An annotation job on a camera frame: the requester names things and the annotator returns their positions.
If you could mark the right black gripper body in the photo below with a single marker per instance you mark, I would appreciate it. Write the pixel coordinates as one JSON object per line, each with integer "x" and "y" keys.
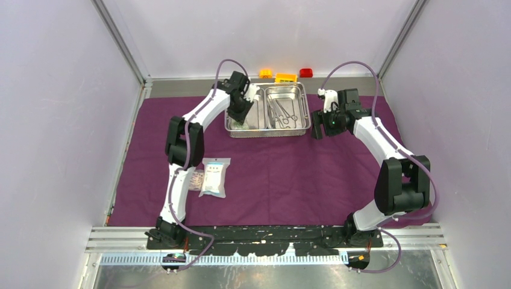
{"x": 332, "y": 123}

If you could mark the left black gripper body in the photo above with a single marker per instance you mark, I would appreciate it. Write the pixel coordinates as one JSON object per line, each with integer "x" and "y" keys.
{"x": 240, "y": 106}

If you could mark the orange yellow toy block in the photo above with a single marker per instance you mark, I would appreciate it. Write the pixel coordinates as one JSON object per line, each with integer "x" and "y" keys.
{"x": 285, "y": 78}

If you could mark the white sterile pouch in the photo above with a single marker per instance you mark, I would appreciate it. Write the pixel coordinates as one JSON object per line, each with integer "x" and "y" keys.
{"x": 213, "y": 183}

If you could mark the purple cloth wrap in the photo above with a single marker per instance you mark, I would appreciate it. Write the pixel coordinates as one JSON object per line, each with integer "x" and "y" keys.
{"x": 270, "y": 181}

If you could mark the pink clear packet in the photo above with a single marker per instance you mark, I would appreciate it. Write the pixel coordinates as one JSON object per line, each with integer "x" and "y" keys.
{"x": 196, "y": 180}

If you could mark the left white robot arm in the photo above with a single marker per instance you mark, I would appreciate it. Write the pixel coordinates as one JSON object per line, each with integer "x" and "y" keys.
{"x": 185, "y": 148}

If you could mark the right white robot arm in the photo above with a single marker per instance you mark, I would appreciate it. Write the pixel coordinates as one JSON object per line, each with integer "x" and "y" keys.
{"x": 402, "y": 185}

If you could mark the steel surgical forceps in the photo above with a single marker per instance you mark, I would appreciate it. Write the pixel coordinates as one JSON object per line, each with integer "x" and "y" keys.
{"x": 285, "y": 119}

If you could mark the green packet in tray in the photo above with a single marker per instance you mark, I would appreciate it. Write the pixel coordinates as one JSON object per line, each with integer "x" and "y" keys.
{"x": 238, "y": 126}

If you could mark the small orange block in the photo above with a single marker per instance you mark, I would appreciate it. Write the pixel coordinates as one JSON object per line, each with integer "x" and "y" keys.
{"x": 265, "y": 74}

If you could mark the steel instrument tray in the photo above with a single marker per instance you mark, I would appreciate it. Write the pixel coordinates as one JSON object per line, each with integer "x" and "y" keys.
{"x": 260, "y": 119}

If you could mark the red block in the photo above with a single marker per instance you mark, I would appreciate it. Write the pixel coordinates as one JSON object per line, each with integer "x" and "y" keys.
{"x": 306, "y": 73}

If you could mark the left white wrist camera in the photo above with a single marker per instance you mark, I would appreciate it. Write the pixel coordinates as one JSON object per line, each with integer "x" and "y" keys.
{"x": 251, "y": 92}

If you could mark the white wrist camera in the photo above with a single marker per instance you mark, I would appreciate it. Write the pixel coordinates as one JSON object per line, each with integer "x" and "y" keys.
{"x": 251, "y": 92}
{"x": 330, "y": 98}

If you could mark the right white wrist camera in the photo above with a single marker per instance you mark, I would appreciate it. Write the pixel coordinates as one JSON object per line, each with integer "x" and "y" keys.
{"x": 330, "y": 98}

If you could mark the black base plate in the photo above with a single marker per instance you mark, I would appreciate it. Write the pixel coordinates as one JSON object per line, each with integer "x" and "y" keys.
{"x": 307, "y": 240}

